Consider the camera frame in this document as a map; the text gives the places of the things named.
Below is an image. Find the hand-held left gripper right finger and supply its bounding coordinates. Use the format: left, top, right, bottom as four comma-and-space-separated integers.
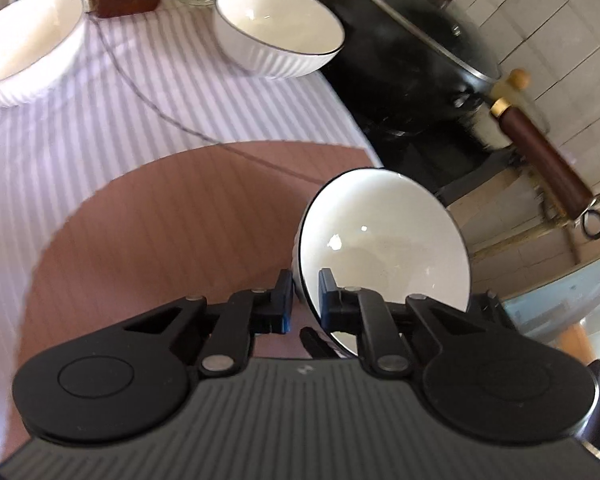
319, 269, 521, 376

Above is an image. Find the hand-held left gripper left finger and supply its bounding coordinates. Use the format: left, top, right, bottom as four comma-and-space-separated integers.
80, 270, 294, 376

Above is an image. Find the white ribbed bowl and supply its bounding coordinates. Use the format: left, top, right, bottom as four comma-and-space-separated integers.
291, 168, 474, 358
0, 0, 87, 108
213, 0, 346, 79

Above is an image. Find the striped pink brown tablecloth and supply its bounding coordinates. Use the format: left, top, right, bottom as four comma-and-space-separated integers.
0, 0, 386, 461

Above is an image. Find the black gas stove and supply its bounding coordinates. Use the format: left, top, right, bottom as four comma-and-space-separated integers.
365, 120, 511, 201

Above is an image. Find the black wok wooden handle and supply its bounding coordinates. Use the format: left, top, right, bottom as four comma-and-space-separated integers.
275, 0, 600, 241

